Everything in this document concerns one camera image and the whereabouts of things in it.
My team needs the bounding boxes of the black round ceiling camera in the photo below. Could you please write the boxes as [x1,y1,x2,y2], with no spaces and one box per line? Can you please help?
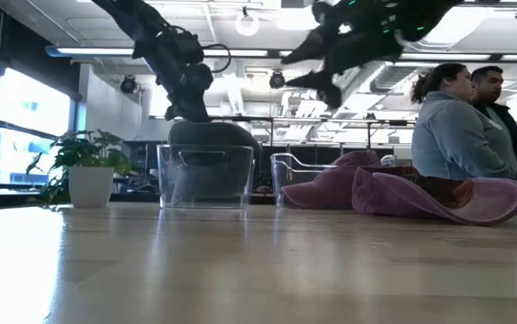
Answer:
[268,69,286,90]
[120,75,138,95]

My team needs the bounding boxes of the black monitor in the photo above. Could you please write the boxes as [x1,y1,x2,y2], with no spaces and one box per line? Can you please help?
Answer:
[122,139,159,176]

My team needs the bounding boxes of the white ring ceiling light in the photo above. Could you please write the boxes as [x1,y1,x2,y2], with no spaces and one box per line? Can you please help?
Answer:
[234,6,261,38]

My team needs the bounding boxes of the dark teal denim hat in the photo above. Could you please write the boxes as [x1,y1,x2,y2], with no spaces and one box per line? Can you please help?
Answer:
[167,120,262,208]

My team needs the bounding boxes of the silver ventilation duct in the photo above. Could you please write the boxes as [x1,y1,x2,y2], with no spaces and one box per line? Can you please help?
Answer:
[343,58,426,95]

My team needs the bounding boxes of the long ceiling light strip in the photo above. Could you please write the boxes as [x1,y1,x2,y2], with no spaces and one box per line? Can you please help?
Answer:
[44,44,517,63]

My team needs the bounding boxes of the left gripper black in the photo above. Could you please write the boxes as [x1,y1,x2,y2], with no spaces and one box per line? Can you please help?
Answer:
[143,29,214,123]

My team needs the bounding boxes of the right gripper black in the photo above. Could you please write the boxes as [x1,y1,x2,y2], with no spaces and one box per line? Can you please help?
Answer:
[280,26,404,109]

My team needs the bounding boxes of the green plant in white pot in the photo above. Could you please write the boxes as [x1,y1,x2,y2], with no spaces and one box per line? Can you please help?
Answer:
[26,129,132,210]

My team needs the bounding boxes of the clear plastic bin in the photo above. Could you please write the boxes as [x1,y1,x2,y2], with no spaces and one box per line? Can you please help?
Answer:
[270,152,397,209]
[156,143,255,211]

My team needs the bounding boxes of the person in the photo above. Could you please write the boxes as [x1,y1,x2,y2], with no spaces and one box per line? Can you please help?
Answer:
[470,65,517,195]
[410,62,517,199]

